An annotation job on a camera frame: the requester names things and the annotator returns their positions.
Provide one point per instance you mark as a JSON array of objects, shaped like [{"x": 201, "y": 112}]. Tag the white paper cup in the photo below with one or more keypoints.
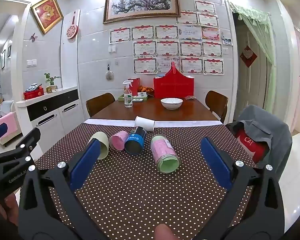
[{"x": 145, "y": 123}]

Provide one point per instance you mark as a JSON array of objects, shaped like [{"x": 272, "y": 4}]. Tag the hanging grey brush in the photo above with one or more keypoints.
[{"x": 109, "y": 75}]

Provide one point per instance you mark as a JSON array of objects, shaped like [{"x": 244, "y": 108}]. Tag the red paper bag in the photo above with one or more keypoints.
[{"x": 135, "y": 83}]

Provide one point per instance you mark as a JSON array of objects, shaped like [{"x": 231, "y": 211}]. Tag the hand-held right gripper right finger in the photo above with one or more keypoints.
[{"x": 216, "y": 162}]

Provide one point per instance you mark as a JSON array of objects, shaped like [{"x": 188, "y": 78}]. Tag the white light switch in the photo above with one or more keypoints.
[
  {"x": 112, "y": 48},
  {"x": 31, "y": 63}
]

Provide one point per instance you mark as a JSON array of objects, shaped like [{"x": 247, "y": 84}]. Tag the black framed wall picture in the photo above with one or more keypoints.
[{"x": 3, "y": 59}]

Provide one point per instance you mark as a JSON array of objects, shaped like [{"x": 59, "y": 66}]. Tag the person's left hand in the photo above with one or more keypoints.
[{"x": 7, "y": 207}]

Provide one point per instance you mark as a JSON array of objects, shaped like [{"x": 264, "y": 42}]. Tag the clear spray bottle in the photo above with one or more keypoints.
[{"x": 128, "y": 96}]

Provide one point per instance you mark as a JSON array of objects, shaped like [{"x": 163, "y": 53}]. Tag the red gift basket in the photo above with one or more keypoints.
[{"x": 173, "y": 87}]

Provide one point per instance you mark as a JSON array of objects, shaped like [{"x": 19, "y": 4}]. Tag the framed blossom painting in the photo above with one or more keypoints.
[{"x": 141, "y": 2}]

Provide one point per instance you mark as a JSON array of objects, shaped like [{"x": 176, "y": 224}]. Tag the blue and black cup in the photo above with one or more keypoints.
[{"x": 136, "y": 140}]

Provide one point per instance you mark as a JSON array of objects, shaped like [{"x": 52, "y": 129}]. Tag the green tray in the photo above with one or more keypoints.
[{"x": 122, "y": 97}]

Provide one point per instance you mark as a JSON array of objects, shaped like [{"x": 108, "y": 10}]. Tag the group of wall certificates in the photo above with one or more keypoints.
[{"x": 167, "y": 47}]

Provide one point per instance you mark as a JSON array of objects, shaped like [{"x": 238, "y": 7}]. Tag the pile of orange snacks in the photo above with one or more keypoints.
[{"x": 145, "y": 89}]

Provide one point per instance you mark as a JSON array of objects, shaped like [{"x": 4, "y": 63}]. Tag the light sofa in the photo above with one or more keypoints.
[{"x": 8, "y": 106}]

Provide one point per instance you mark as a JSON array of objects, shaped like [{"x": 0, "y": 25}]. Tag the red printed cloth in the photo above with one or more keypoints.
[{"x": 252, "y": 142}]

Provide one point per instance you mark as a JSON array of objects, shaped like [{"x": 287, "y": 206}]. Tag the red and gold framed picture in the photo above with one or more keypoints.
[{"x": 47, "y": 13}]

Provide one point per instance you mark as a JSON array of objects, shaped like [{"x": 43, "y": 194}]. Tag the person's right hand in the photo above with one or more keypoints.
[{"x": 163, "y": 233}]

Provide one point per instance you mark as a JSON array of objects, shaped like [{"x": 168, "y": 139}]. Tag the small wall photo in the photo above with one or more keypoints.
[{"x": 227, "y": 41}]

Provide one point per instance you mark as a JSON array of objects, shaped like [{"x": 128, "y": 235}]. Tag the white and black sideboard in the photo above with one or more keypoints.
[{"x": 67, "y": 115}]

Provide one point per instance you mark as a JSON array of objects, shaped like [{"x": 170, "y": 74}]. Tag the brown wooden chair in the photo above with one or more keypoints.
[
  {"x": 100, "y": 103},
  {"x": 216, "y": 102}
]

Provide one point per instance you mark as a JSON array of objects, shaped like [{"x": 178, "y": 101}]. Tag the pink blanket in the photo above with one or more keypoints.
[{"x": 5, "y": 125}]

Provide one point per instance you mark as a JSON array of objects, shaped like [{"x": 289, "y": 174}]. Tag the white bowl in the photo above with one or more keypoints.
[{"x": 171, "y": 103}]

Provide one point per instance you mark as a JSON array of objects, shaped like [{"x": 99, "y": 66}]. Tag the grey jacket on chair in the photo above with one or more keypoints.
[{"x": 275, "y": 130}]

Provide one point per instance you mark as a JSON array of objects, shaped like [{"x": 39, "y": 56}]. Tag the red box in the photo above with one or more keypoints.
[{"x": 33, "y": 94}]

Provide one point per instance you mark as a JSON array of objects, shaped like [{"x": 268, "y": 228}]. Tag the pink and green cup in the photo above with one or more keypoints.
[{"x": 165, "y": 155}]

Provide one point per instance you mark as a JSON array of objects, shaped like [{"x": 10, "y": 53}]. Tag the cream cup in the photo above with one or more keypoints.
[{"x": 103, "y": 142}]

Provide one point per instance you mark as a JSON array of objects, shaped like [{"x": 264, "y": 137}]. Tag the green lace curtain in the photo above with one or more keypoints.
[{"x": 262, "y": 30}]

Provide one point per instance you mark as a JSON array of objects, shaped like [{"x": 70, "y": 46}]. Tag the red hanging ornament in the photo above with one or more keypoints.
[{"x": 72, "y": 30}]

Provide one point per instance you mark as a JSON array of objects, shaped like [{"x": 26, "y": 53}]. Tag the red diamond door decoration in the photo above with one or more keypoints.
[{"x": 248, "y": 56}]

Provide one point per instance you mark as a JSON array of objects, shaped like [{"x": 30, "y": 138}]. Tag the brown polka-dot tablecloth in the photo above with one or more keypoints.
[{"x": 130, "y": 192}]

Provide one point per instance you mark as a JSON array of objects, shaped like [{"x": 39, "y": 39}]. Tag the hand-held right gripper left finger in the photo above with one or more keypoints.
[{"x": 86, "y": 162}]

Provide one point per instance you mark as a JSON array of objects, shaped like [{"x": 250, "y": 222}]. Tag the white door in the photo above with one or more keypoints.
[{"x": 252, "y": 87}]

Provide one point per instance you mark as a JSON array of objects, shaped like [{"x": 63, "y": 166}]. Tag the butterfly wall decal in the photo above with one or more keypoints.
[{"x": 33, "y": 37}]

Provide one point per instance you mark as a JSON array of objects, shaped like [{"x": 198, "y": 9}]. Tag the small potted plant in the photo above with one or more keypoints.
[{"x": 51, "y": 81}]

